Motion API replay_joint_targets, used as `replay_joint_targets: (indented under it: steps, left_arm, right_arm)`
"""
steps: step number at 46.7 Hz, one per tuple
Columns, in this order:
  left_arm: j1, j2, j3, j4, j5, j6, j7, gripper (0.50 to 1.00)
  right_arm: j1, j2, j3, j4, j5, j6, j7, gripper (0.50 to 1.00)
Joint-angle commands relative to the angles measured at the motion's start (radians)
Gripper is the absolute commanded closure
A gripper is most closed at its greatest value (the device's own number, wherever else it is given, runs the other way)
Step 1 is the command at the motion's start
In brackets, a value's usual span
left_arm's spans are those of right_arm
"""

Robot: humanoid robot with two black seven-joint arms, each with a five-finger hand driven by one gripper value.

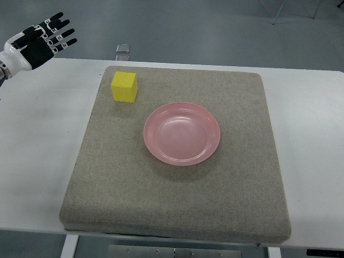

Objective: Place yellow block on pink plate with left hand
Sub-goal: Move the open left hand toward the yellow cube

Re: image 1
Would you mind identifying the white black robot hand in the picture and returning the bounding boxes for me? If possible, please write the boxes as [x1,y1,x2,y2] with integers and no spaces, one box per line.
[1,12,77,77]

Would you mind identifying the yellow block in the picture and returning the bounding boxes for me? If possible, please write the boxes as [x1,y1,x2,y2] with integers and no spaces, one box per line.
[111,71,138,103]

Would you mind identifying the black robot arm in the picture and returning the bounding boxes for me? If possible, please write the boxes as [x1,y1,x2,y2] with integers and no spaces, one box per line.
[0,61,12,87]

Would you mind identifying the lower metal floor plate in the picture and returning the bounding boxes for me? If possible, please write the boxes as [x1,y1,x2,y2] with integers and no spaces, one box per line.
[116,55,130,61]

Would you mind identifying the metal floor plate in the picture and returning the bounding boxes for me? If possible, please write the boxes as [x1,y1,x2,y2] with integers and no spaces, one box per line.
[116,55,130,61]
[116,44,131,53]

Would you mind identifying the upper metal floor plate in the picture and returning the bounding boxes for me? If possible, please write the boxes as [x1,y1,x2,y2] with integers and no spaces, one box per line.
[116,44,131,53]

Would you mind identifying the pink plate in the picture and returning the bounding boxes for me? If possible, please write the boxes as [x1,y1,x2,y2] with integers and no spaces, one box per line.
[143,102,221,166]

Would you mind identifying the black label plate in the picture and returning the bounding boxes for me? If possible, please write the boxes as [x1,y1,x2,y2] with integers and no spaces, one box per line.
[306,249,344,258]

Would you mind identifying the beige felt mat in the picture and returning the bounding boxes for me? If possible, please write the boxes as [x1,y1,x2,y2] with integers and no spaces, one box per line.
[60,66,291,244]

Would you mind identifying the left white table leg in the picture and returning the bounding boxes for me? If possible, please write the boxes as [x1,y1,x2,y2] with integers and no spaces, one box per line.
[60,234,79,258]

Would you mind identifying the white table leg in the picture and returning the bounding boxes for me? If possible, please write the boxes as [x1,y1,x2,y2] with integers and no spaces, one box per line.
[60,234,79,258]
[267,247,282,258]

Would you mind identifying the right white table leg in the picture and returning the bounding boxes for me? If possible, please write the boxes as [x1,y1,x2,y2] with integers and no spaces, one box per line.
[267,247,282,258]

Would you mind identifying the metal chair legs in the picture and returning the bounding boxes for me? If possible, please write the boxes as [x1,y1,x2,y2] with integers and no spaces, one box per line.
[271,1,343,25]

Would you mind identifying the grey metal base plate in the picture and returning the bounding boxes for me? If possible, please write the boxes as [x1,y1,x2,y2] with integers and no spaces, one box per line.
[108,245,242,258]

